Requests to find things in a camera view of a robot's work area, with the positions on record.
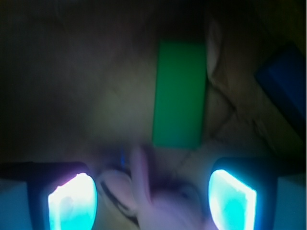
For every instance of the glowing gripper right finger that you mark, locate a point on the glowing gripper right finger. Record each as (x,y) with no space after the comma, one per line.
(241,193)

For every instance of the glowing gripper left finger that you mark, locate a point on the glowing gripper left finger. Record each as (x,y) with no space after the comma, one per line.
(47,196)

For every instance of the green rectangular block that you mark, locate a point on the green rectangular block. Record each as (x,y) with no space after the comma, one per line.
(179,95)

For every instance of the blue rectangular block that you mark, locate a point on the blue rectangular block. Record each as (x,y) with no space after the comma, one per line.
(283,77)

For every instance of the pink plush bunny toy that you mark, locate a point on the pink plush bunny toy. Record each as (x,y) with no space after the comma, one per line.
(166,209)

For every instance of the brown paper bag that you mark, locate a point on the brown paper bag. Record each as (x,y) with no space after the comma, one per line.
(77,78)

